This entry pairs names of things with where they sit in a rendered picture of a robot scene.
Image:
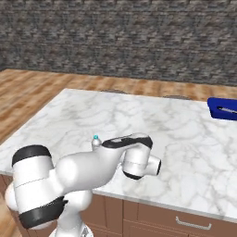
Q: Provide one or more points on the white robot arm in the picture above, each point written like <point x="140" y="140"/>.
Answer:
<point x="77" y="169"/>

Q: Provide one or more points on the clear bottle with teal cap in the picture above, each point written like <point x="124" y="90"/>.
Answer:
<point x="96" y="142"/>

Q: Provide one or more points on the brown cabinet panel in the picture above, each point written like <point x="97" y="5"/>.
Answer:
<point x="106" y="213"/>

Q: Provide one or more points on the blue tray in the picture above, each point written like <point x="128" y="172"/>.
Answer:
<point x="214" y="105"/>

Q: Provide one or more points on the brown drawer front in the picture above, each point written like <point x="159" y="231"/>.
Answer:
<point x="160" y="216"/>

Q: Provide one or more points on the grey utensil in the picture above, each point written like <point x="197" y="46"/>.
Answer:
<point x="228" y="109"/>

